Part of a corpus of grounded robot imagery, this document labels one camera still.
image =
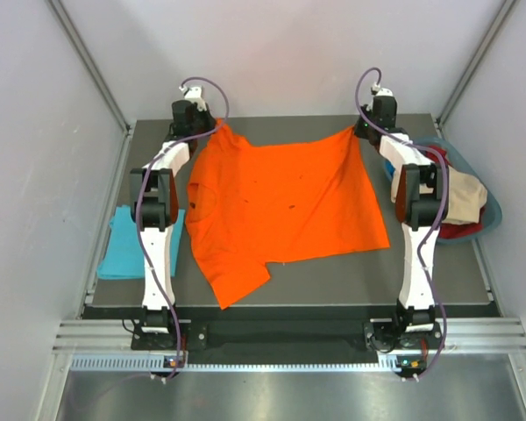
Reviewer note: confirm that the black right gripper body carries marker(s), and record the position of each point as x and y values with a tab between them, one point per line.
362	130

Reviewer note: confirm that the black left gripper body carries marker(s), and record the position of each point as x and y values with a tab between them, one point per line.
201	124

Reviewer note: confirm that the orange t-shirt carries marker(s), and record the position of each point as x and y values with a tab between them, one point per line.
250	206

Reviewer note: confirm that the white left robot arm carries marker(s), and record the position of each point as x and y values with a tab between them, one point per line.
155	211

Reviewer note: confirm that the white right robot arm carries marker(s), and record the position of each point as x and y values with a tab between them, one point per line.
416	305

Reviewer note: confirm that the blue t-shirt in basket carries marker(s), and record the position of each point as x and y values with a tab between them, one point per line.
389	170

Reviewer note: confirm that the beige t-shirt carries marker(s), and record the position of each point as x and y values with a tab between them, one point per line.
426	195

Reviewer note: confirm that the dark red t-shirt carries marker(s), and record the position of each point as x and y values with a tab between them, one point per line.
458	230

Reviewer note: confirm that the blue plastic laundry basket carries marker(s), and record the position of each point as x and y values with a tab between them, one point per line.
491	210

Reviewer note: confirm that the folded light blue t-shirt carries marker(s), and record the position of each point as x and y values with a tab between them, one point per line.
124	258

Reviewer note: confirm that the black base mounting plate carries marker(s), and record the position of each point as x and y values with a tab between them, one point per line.
379	337

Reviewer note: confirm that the grey slotted cable duct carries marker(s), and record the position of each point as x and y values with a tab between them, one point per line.
160	363

